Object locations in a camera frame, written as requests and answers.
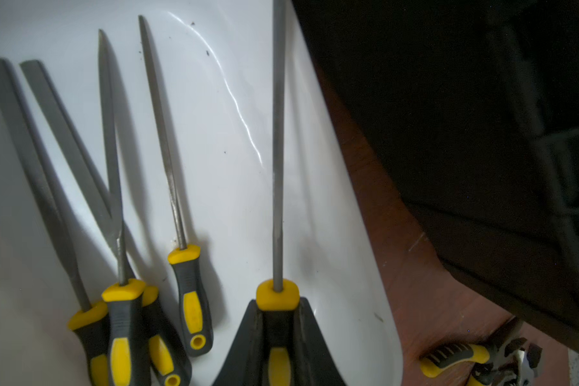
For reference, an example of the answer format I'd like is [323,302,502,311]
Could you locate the file tool eleventh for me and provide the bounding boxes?
[98,31,151,385]

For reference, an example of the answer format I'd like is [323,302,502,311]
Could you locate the file tool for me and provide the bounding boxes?
[138,14,214,356]
[21,60,192,385]
[256,1,299,385]

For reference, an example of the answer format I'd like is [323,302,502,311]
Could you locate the file tool twelfth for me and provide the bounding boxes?
[0,59,109,385]

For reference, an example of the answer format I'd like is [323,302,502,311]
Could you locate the yellow handled pliers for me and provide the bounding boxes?
[420,317,543,386]

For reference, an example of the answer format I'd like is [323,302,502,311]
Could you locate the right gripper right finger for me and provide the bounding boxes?
[293,297,346,385]

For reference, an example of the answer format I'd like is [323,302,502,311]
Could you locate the white plastic storage box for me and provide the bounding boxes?
[0,1,403,385]

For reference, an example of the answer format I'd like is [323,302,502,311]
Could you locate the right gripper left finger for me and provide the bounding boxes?
[212,300,265,386]

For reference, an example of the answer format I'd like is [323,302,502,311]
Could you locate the black plastic toolbox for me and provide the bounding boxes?
[294,1,579,353]

